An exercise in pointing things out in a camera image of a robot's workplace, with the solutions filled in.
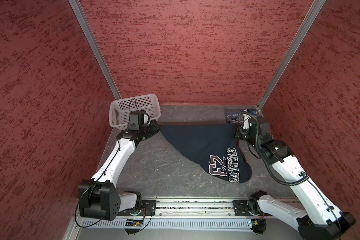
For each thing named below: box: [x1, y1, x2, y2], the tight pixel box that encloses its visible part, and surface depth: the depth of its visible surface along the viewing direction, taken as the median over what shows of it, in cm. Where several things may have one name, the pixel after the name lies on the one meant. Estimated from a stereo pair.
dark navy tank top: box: [160, 123, 253, 184], surface depth 83 cm
